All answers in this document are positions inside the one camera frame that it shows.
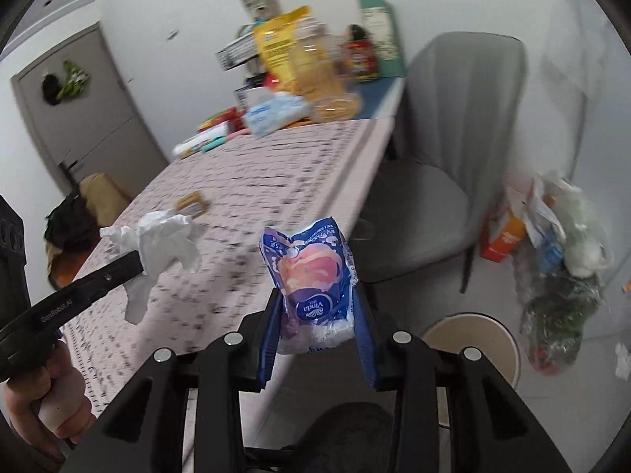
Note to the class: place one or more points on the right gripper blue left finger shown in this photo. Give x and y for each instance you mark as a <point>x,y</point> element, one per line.
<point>268,337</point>

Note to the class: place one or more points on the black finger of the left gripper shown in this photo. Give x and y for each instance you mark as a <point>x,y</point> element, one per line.
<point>26,340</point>

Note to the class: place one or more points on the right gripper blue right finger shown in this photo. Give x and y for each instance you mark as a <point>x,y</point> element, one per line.
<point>364,340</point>

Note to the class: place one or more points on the blue Vinda tissue packet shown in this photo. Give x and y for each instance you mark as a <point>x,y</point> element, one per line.
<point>315,273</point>

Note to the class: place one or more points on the white tissue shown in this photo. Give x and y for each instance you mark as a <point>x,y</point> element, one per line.
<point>161,238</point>

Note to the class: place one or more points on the clear trash bag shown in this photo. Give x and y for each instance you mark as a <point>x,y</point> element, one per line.
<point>558,271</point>

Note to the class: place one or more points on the person's left hand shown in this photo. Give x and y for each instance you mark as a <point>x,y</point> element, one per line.
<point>47,406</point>

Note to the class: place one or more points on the wooden chair with clothes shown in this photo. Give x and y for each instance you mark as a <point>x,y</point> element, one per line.
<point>72,228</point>

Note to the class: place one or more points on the pink patterned tablecloth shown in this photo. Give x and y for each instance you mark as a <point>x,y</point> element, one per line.
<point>287,181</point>

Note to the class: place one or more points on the small brown cardboard box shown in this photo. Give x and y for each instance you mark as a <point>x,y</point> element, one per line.
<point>193,205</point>

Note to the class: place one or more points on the orange carton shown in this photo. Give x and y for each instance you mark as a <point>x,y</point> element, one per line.
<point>504,227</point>

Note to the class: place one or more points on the teal pink marker pen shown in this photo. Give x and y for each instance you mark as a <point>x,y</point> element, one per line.
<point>223,140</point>

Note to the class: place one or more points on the grey door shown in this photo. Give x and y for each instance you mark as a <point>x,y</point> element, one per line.
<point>98,131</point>

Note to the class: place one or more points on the white cling film roll box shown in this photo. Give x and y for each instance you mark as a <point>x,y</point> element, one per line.
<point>193,144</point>

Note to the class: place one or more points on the blue white tissue pack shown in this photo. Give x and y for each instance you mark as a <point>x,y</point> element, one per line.
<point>267,111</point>

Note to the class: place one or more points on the red snack package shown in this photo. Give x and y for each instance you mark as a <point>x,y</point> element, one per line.
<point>233,116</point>

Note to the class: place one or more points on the grey upholstered chair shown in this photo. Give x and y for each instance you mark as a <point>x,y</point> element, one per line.
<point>454,132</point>

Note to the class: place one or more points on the clear plastic jar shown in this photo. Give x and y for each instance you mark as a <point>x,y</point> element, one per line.
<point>323,73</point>

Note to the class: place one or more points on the green plush door hanging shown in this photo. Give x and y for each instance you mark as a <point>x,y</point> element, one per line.
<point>76,80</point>

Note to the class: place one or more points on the yellow snack bag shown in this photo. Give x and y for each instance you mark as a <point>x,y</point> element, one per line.
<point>275,39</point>

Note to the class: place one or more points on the green white box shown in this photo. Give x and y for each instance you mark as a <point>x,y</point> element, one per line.
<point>378,19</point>

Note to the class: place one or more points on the wire mesh basket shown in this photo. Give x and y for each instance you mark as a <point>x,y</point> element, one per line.
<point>238,52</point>

